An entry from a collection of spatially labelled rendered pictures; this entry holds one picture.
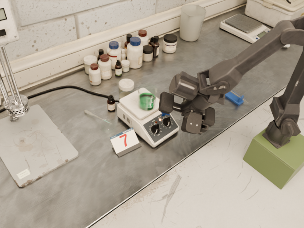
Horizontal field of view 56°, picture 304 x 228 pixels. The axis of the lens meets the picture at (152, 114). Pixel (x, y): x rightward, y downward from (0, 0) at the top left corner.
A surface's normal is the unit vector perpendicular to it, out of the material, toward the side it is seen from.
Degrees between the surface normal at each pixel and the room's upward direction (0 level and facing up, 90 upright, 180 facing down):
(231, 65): 42
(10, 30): 90
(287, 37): 91
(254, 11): 93
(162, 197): 0
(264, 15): 93
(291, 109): 60
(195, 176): 0
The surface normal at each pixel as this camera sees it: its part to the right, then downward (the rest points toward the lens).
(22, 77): 0.66, 0.56
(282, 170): -0.76, 0.42
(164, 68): 0.07, -0.72
